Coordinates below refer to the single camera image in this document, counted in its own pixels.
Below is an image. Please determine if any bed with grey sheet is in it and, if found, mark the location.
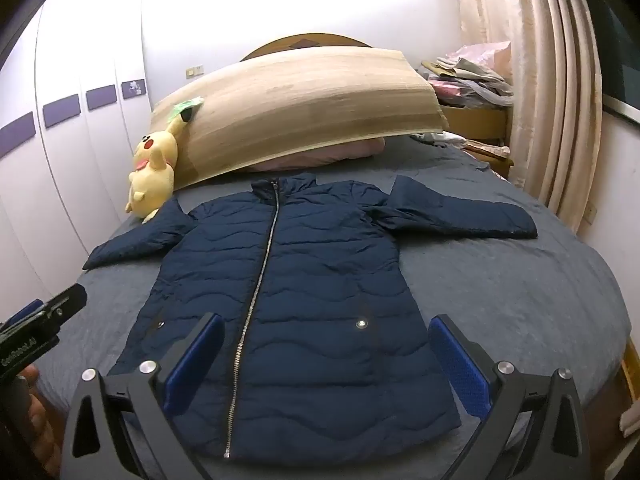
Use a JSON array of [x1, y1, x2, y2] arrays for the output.
[[37, 134, 640, 480]]

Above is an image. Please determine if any white crumpled cloth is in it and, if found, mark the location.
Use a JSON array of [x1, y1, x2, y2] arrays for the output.
[[415, 130, 466, 148]]

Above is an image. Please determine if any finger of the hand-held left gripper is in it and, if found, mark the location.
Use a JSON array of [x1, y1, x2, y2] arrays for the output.
[[0, 299, 45, 335], [42, 284, 88, 333]]

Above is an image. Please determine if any pile of clothes and bags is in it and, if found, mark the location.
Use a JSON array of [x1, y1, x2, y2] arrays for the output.
[[420, 42, 516, 111]]

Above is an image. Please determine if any green tag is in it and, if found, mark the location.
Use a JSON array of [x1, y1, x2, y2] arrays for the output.
[[172, 97, 206, 121]]

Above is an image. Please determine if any yellow plush toy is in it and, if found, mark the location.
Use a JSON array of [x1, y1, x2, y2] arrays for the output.
[[125, 110, 193, 223]]

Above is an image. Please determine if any pink pillow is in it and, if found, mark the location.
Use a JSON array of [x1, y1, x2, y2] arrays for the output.
[[250, 136, 386, 173]]

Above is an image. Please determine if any white wardrobe with purple panels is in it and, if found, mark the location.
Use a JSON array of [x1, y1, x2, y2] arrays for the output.
[[0, 0, 153, 311]]

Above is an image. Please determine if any cream curtain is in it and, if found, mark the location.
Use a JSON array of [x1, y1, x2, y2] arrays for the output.
[[447, 0, 608, 233]]

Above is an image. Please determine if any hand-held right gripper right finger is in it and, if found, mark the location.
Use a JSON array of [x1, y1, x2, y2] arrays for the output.
[[427, 314, 596, 480]]

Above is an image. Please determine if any navy quilted jacket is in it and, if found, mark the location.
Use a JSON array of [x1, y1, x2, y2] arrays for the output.
[[82, 172, 538, 463]]

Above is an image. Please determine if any dark window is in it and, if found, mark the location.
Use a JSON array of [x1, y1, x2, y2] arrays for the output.
[[597, 0, 640, 126]]

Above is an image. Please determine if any wooden bedside cabinet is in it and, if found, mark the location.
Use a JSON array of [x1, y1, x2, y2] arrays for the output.
[[440, 105, 516, 181]]

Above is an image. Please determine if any person's left hand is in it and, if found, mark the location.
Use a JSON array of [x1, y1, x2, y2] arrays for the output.
[[17, 365, 63, 476]]

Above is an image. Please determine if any wooden headboard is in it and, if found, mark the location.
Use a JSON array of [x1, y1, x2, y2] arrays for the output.
[[240, 34, 368, 63]]

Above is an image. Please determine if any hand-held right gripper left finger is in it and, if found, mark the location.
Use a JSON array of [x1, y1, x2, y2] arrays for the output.
[[60, 312, 226, 480]]

